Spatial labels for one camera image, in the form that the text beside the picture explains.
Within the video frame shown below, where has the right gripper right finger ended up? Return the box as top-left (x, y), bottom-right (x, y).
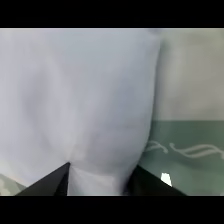
top-left (123, 164), bottom-right (188, 197)

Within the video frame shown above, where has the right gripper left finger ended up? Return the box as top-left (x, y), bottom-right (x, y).
top-left (15, 161), bottom-right (72, 197)

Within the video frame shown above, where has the white garment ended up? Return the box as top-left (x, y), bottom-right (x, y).
top-left (0, 28), bottom-right (162, 197)

